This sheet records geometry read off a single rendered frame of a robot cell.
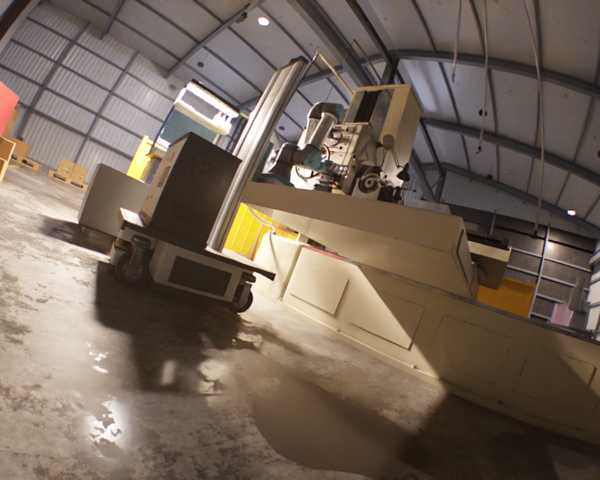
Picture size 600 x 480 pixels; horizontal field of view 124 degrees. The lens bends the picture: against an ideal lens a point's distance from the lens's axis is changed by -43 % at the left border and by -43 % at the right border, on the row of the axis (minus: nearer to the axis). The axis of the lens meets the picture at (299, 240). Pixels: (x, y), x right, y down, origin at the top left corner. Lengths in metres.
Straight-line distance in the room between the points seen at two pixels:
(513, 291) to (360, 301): 2.77
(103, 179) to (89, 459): 2.02
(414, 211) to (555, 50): 8.74
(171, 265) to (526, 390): 2.14
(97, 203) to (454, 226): 2.23
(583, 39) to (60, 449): 9.40
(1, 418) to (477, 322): 2.05
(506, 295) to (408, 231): 3.59
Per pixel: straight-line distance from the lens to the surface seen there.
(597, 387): 2.12
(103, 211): 2.33
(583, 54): 9.24
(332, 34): 7.21
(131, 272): 1.44
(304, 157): 1.62
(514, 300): 4.31
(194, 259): 1.42
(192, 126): 3.92
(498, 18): 9.08
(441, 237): 0.77
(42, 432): 0.59
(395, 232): 0.81
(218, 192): 1.49
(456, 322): 1.90
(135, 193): 2.36
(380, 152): 3.02
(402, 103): 3.67
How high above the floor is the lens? 0.45
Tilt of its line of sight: 4 degrees up
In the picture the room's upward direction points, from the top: 21 degrees clockwise
